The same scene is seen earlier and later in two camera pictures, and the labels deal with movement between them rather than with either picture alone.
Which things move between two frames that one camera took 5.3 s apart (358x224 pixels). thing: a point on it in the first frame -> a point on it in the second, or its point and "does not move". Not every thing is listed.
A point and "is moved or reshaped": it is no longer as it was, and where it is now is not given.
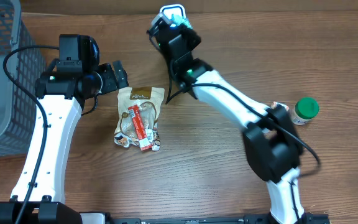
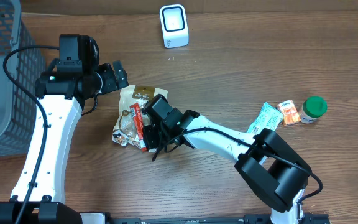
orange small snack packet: x=275 y=103 -> x=289 y=113
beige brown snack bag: x=148 y=101 does not move
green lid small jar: x=306 y=109 is moved or reshaped
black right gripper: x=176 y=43 -> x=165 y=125
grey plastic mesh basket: x=8 y=112 does not move
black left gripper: x=114 y=77 does not move
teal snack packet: x=178 y=20 is moved or reshaped
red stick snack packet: x=144 y=143 does not move
